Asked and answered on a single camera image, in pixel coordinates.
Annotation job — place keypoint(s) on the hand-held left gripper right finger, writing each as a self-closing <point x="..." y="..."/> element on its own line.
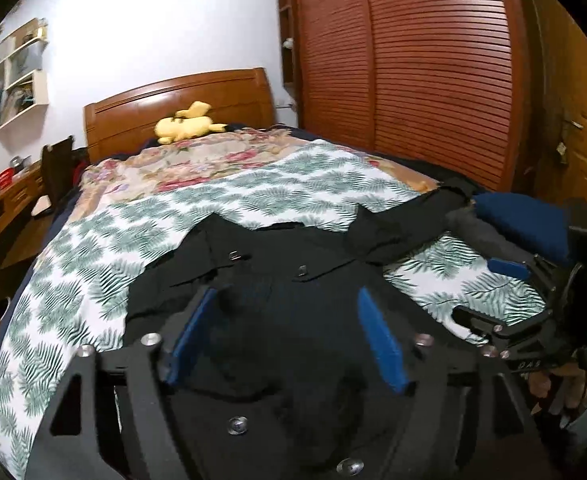
<point x="381" y="340"/>

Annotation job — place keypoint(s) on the bed with leaf-print cover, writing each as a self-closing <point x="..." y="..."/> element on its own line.
<point x="273" y="190"/>

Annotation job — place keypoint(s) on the yellow plush toy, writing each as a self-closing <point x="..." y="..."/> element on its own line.
<point x="186" y="125"/>

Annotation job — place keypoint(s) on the red basket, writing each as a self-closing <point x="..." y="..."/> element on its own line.
<point x="4" y="176"/>

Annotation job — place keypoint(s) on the wooden door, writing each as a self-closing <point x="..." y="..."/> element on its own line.
<point x="583" y="85"/>

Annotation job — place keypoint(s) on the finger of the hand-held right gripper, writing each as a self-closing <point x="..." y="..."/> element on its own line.
<point x="508" y="267"/>
<point x="483" y="327"/>

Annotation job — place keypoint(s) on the white wall shelf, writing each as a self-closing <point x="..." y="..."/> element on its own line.
<point x="20" y="90"/>

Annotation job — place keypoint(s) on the folded blue clothes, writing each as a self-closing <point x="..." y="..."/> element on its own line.
<point x="523" y="220"/>

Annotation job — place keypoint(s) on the floral quilt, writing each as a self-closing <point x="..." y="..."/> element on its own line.
<point x="198" y="160"/>

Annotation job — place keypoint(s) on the person's right hand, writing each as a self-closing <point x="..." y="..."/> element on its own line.
<point x="568" y="382"/>

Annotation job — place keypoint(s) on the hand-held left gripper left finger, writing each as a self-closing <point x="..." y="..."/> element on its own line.
<point x="193" y="332"/>

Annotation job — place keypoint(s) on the dark wooden chair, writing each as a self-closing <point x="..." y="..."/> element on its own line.
<point x="55" y="170"/>

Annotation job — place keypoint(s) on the wooden slatted wardrobe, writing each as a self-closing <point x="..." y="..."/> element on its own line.
<point x="413" y="70"/>

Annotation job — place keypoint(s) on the wooden headboard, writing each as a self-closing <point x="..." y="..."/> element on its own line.
<point x="173" y="100"/>

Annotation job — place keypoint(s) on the black garment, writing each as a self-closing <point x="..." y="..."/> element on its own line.
<point x="283" y="280"/>

